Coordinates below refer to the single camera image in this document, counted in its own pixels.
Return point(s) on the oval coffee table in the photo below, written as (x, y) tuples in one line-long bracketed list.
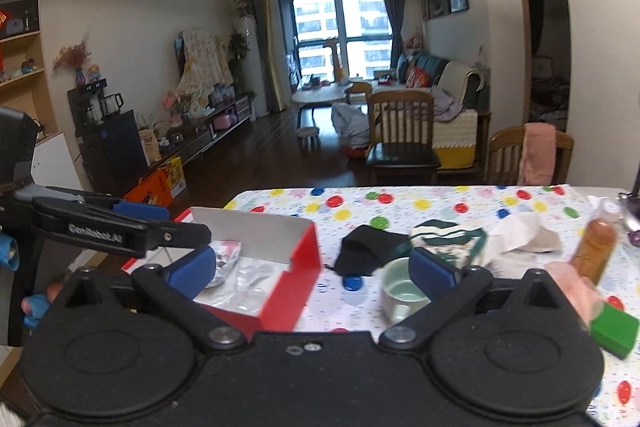
[(320, 96)]

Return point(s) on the green block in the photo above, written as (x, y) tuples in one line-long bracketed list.
[(615, 332)]

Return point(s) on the lavender clothes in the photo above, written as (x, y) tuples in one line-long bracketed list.
[(446, 104)]

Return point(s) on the large window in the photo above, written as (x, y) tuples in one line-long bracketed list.
[(360, 17)]

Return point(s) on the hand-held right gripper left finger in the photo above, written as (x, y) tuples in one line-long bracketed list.
[(192, 272)]

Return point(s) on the pale green ceramic cup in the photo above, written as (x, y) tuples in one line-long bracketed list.
[(400, 302)]

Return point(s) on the red cushion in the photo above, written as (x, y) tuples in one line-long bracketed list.
[(417, 78)]

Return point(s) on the vase of dried flowers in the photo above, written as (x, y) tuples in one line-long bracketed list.
[(75, 57)]

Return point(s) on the orange drink bottle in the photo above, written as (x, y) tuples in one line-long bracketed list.
[(595, 242)]

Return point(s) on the small wooden stool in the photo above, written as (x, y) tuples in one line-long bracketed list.
[(307, 134)]

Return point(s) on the floral cloth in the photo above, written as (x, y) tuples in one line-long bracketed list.
[(202, 62)]

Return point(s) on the glass kettle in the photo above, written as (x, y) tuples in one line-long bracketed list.
[(111, 104)]

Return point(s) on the white cloth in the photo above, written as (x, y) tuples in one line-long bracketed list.
[(525, 229)]

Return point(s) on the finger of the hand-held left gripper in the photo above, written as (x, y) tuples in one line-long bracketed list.
[(142, 210), (125, 229)]

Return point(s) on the patterned plastic packet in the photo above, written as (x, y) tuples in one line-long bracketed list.
[(225, 257)]

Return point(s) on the cream blanket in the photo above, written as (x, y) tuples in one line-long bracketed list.
[(460, 79)]

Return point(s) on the pink bag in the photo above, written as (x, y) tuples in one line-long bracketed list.
[(224, 119)]

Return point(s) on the person's left hand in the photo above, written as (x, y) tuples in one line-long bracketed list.
[(31, 306)]

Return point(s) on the black cloth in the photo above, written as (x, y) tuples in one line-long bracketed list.
[(367, 247)]

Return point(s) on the wooden chair with dark seat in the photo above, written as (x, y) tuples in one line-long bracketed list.
[(400, 157)]

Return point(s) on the grey curtain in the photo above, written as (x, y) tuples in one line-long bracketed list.
[(267, 47), (392, 7)]

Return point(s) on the dark green sofa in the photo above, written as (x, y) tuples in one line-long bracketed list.
[(430, 62)]

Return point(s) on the pink towel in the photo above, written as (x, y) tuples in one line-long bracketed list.
[(537, 152)]

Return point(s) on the yellow carton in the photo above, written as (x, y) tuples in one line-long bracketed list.
[(174, 174)]

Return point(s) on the giraffe toy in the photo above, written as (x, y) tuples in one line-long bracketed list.
[(337, 57)]

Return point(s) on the wooden shelf unit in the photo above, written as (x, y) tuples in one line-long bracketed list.
[(20, 72)]

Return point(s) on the small wooden chair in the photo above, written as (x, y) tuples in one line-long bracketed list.
[(357, 92)]

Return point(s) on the green striped white sock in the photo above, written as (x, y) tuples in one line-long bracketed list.
[(445, 237)]

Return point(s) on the cream and yellow crochet cover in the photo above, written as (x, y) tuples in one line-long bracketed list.
[(455, 137)]

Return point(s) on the black cabinet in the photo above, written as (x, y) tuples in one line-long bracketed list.
[(115, 147)]

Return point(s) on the red cardboard box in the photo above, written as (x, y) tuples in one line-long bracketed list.
[(300, 287)]

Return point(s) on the grey desk lamp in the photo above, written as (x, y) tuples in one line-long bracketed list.
[(629, 216)]

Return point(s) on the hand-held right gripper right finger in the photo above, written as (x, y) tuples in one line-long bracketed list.
[(431, 274)]

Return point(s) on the colourful dotted tablecloth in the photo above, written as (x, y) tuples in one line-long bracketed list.
[(400, 207)]

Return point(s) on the orange carton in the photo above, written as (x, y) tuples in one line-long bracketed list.
[(150, 189)]

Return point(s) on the brown paper bag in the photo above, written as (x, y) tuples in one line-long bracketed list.
[(149, 146)]

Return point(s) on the white bag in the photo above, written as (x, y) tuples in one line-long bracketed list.
[(350, 122)]

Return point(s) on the pink fuzzy cloth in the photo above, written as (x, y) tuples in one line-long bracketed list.
[(570, 279)]

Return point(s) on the dark television stand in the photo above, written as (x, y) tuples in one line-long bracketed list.
[(200, 137)]

